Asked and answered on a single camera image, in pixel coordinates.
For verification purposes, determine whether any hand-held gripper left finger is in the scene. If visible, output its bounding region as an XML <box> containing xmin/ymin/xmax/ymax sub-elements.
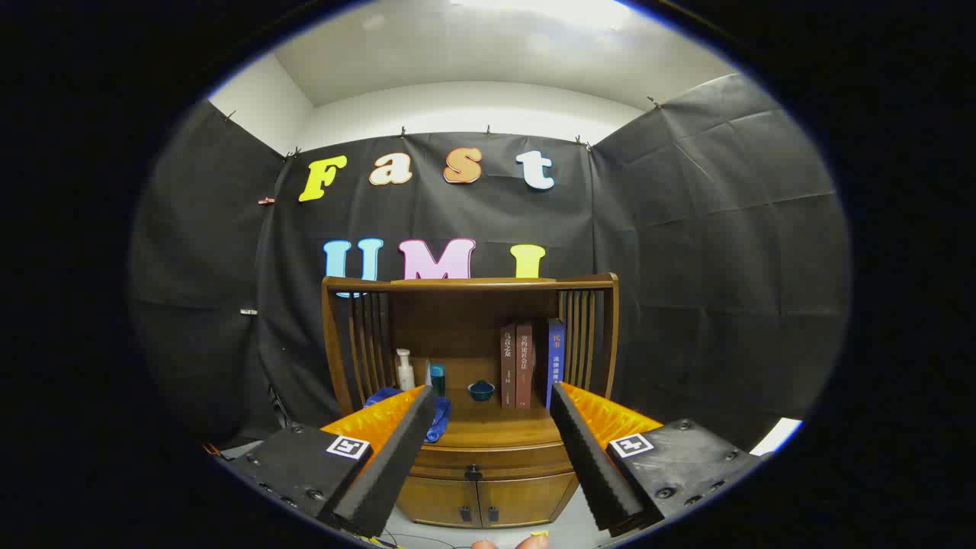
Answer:
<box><xmin>221</xmin><ymin>385</ymin><xmax>437</xmax><ymax>541</ymax></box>

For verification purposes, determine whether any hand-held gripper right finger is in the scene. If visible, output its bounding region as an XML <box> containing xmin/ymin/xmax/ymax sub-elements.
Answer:
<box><xmin>549</xmin><ymin>380</ymin><xmax>771</xmax><ymax>533</ymax></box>

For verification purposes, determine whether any wooden drawer with black knob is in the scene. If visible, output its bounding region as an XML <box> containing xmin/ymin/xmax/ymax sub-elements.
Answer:
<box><xmin>412</xmin><ymin>441</ymin><xmax>576</xmax><ymax>483</ymax></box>

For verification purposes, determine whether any wooden cabinet door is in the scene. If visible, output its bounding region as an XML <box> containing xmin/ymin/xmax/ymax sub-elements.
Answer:
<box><xmin>395</xmin><ymin>477</ymin><xmax>480</xmax><ymax>528</ymax></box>
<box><xmin>479</xmin><ymin>473</ymin><xmax>579</xmax><ymax>528</ymax></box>

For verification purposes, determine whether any wooden countertop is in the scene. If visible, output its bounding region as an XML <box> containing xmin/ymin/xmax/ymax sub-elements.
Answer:
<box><xmin>366</xmin><ymin>387</ymin><xmax>567</xmax><ymax>449</ymax></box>

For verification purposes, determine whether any wooden cabinet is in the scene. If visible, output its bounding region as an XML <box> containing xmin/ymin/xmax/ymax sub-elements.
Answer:
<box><xmin>321</xmin><ymin>274</ymin><xmax>620</xmax><ymax>529</ymax></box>

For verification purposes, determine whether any folded blue towel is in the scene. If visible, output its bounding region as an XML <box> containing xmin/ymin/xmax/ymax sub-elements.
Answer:
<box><xmin>364</xmin><ymin>387</ymin><xmax>452</xmax><ymax>445</ymax></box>

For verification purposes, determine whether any blue book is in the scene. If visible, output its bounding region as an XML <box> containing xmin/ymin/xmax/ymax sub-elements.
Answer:
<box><xmin>546</xmin><ymin>318</ymin><xmax>567</xmax><ymax>410</ymax></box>

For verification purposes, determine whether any reddish brown book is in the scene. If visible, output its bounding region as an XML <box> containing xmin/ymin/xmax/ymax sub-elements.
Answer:
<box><xmin>515</xmin><ymin>321</ymin><xmax>536</xmax><ymax>409</ymax></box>

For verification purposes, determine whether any dark brown book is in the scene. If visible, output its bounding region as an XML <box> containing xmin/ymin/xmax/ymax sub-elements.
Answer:
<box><xmin>500</xmin><ymin>324</ymin><xmax>518</xmax><ymax>409</ymax></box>

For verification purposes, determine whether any black backdrop cloth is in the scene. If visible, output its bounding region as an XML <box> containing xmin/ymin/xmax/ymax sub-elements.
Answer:
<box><xmin>130</xmin><ymin>72</ymin><xmax>851</xmax><ymax>451</ymax></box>

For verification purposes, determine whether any black floor cable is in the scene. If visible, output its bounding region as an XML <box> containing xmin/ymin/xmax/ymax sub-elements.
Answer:
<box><xmin>377</xmin><ymin>530</ymin><xmax>458</xmax><ymax>549</ymax></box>

